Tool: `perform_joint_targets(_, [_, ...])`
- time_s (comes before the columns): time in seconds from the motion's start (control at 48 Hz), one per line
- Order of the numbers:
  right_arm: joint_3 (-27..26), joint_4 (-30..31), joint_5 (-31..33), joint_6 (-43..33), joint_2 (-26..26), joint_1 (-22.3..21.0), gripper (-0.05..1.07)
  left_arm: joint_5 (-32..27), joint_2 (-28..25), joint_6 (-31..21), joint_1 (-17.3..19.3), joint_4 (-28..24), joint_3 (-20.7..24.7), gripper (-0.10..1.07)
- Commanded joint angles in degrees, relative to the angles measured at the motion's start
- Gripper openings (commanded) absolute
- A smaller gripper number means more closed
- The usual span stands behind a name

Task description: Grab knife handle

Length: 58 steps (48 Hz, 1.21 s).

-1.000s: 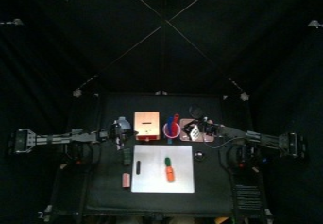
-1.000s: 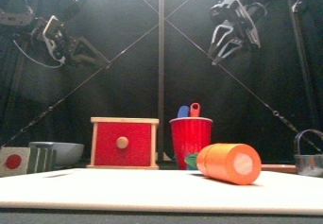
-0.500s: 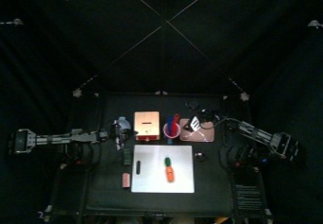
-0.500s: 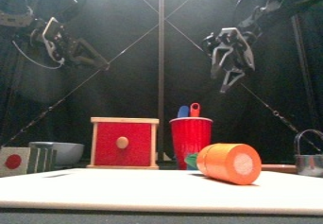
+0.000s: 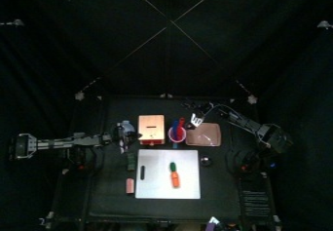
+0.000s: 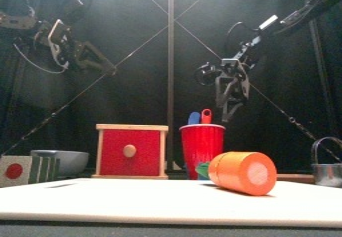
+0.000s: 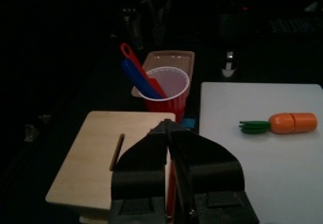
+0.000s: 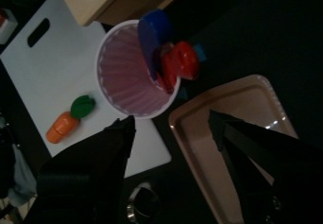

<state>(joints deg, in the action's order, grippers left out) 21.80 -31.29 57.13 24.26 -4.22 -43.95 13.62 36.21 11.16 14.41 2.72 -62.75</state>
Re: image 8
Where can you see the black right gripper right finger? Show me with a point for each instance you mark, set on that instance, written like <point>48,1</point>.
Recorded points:
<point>277,177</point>

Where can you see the white plastic cutting board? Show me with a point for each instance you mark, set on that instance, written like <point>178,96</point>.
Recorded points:
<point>50,76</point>

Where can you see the pink white fluted bowl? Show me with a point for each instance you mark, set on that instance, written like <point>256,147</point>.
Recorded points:
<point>124,73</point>

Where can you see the beige plastic tray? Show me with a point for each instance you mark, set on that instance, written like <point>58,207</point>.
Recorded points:
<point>197,158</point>

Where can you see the orange toy carrot green top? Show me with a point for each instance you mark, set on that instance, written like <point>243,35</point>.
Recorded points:
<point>62,128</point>

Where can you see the light blue tape piece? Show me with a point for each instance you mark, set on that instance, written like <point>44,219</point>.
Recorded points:
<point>200,52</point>

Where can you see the blue plastic toy piece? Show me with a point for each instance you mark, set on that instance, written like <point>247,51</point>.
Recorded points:
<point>153,35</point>

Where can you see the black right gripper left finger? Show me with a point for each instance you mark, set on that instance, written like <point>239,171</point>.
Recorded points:
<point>84,177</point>

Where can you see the grey cloth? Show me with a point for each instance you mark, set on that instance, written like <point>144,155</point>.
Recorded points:
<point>22,177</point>

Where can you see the white box red top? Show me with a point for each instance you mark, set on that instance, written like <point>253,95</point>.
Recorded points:
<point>6,27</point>

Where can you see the red toy tomato half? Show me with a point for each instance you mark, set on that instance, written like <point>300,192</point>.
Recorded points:
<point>185,60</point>
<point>168,73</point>

